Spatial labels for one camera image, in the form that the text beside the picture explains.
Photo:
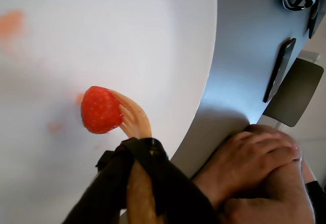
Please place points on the grey chair with white frame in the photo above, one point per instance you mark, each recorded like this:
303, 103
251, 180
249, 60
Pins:
295, 91

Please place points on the red strawberry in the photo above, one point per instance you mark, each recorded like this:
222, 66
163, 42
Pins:
100, 110

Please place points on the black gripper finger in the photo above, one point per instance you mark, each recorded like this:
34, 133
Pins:
178, 196
102, 196

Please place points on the person's left hand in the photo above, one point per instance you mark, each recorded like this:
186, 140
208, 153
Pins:
242, 163

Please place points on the person's right hand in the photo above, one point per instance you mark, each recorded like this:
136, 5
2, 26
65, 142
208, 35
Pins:
280, 201

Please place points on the black smartphone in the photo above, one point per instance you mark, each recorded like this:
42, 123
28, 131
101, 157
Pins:
278, 71

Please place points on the white round plate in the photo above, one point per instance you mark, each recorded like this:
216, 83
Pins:
114, 43

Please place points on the black laptop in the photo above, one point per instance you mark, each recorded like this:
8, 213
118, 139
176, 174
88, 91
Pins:
318, 7

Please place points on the beige fork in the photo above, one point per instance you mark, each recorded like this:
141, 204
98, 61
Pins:
138, 122

